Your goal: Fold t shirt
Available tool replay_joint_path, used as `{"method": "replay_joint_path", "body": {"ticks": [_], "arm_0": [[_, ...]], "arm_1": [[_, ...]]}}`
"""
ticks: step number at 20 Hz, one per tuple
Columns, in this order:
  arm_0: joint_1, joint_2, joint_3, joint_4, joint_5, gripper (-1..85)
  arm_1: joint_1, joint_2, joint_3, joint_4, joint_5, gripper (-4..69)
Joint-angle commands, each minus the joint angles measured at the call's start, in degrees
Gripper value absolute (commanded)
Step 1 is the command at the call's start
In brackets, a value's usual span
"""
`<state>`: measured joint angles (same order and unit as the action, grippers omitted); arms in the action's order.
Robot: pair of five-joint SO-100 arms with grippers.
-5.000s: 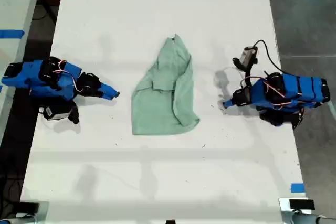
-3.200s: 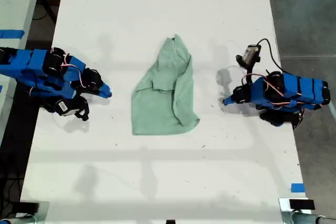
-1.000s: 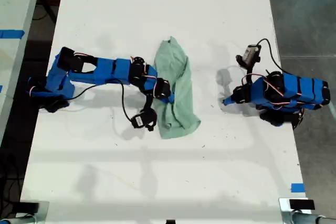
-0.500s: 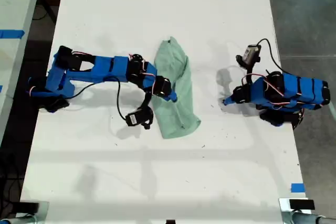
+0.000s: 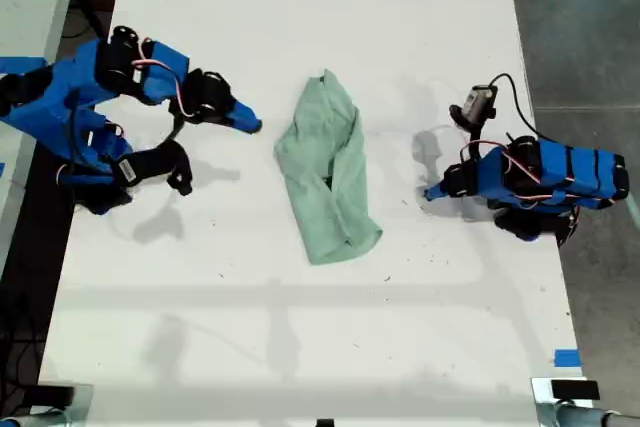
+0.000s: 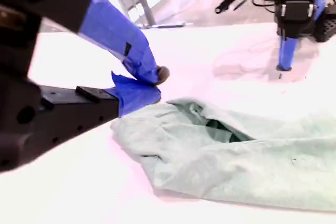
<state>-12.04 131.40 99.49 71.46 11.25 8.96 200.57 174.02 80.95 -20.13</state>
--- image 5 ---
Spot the pale green t-shirt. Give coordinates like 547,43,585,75
272,67,385,267

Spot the long blue tape strip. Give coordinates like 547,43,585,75
0,56,49,74

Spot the white side table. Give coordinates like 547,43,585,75
0,0,85,261

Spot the short blue tape strip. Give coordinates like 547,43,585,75
553,348,582,368

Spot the small black box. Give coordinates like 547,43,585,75
550,380,600,401
35,385,77,406

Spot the grey metal pipe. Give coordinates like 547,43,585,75
0,407,69,427
535,400,640,427

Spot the black camera cable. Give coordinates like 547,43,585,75
485,72,544,142
158,109,187,148

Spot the black camera box on stalk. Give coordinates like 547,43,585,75
448,84,499,164
106,138,195,197

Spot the black floor cable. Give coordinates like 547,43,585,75
62,0,110,43

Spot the silver metal bracket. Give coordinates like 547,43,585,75
35,382,95,427
530,376,609,407

